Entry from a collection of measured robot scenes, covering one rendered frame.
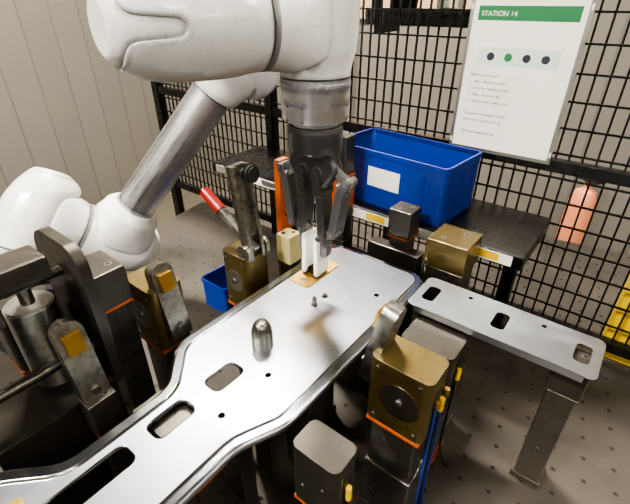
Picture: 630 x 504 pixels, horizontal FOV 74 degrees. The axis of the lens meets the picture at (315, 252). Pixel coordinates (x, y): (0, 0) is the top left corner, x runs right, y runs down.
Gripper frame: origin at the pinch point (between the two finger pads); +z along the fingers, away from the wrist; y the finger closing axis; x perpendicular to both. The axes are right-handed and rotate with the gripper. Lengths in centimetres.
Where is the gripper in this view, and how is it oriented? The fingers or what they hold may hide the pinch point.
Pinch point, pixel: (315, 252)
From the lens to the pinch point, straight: 66.7
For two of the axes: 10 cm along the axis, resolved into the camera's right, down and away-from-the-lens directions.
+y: 7.9, 3.2, -5.3
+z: 0.0, 8.6, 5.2
